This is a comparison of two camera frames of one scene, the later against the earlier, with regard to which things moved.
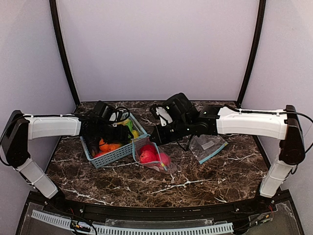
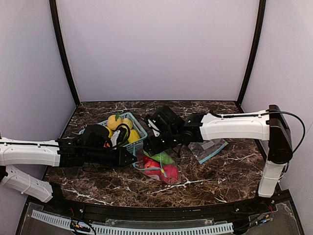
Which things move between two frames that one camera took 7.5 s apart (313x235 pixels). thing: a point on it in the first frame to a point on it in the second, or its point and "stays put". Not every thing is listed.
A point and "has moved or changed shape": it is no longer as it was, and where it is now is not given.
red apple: x=147 y=151 has moved or changed shape
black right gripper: x=159 y=133 to x=151 y=145
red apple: x=147 y=156 has moved or changed shape
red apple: x=166 y=159 to x=168 y=173
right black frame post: x=260 y=26 stays put
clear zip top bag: x=146 y=152 has moved or changed shape
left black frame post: x=53 y=3 stays put
